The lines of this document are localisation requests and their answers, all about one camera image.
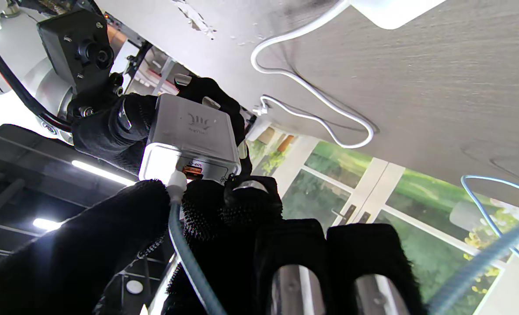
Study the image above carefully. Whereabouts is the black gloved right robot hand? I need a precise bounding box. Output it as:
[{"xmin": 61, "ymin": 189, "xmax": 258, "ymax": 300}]
[{"xmin": 71, "ymin": 76, "xmax": 254, "ymax": 181}]

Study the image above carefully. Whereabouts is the grey USB charger adapter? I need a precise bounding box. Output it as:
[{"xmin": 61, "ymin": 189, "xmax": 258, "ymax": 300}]
[{"xmin": 139, "ymin": 93, "xmax": 242, "ymax": 185}]

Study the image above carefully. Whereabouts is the printed garden window backdrop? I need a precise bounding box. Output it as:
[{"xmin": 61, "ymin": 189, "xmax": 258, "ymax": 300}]
[{"xmin": 150, "ymin": 125, "xmax": 519, "ymax": 315}]

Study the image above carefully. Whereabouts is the white power strip with cord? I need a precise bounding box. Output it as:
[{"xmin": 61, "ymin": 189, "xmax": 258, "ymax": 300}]
[{"xmin": 250, "ymin": 0, "xmax": 448, "ymax": 150}]

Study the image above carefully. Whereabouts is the light blue braided USB cable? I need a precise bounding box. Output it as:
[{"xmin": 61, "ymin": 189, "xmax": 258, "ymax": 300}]
[{"xmin": 167, "ymin": 170, "xmax": 519, "ymax": 315}]

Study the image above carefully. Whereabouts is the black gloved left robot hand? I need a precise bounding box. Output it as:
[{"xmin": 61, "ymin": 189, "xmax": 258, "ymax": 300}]
[{"xmin": 0, "ymin": 175, "xmax": 427, "ymax": 315}]

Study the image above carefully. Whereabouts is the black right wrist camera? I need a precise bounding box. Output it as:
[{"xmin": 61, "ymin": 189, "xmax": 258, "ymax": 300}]
[{"xmin": 37, "ymin": 9, "xmax": 125, "ymax": 95}]

